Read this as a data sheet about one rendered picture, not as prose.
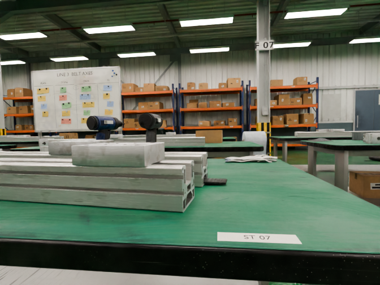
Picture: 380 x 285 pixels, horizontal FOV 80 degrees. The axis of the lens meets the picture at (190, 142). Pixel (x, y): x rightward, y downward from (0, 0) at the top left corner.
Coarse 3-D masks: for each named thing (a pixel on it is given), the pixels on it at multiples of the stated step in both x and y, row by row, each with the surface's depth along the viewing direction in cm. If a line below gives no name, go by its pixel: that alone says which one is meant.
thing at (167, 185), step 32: (0, 160) 61; (32, 160) 58; (64, 160) 56; (192, 160) 51; (0, 192) 52; (32, 192) 50; (64, 192) 48; (96, 192) 46; (128, 192) 45; (160, 192) 44; (192, 192) 50
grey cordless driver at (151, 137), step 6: (144, 114) 81; (150, 114) 81; (144, 120) 81; (150, 120) 81; (156, 120) 84; (162, 120) 94; (144, 126) 81; (150, 126) 82; (156, 126) 87; (150, 132) 85; (156, 132) 88; (150, 138) 84; (156, 138) 88
